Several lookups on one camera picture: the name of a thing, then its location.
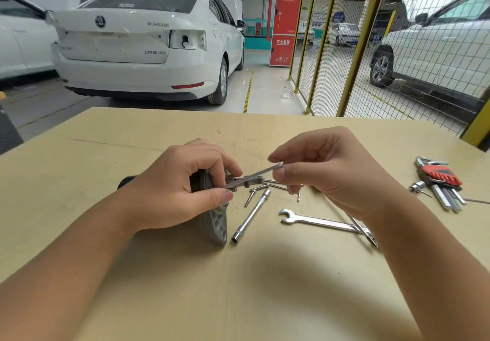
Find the person's left hand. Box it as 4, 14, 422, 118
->
126, 138, 244, 234

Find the person's right hand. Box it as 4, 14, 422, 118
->
267, 126, 392, 223

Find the grey metal part black handle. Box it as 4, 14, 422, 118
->
117, 168, 265, 247

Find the thin silver hex key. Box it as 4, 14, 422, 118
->
224, 162, 285, 190

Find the person's left forearm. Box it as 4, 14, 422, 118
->
0, 189, 148, 341

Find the person's right forearm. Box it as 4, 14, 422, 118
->
354, 198, 490, 341

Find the silver socket wrench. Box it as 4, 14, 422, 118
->
231, 189, 272, 244

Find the silver open-end wrench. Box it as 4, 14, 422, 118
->
279, 209, 374, 236

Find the long silver hex key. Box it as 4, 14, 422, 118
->
345, 211, 380, 250

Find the small silver socket bit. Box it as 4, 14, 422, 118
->
408, 181, 433, 199

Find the distant white parked car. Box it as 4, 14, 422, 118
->
297, 21, 315, 45
327, 22, 361, 47

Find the teal counter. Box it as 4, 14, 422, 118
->
243, 18, 268, 50

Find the red fire cabinet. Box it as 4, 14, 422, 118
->
269, 0, 305, 68

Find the hex key set red holder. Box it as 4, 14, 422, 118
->
415, 156, 468, 213

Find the yellow metal mesh fence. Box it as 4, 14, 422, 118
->
288, 0, 490, 150

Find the white sedan car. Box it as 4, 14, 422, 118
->
46, 0, 246, 106

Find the white suv car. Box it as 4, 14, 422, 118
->
369, 0, 490, 104

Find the black ribbed mat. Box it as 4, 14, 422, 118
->
0, 103, 25, 156

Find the white car open door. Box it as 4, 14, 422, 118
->
0, 0, 59, 81

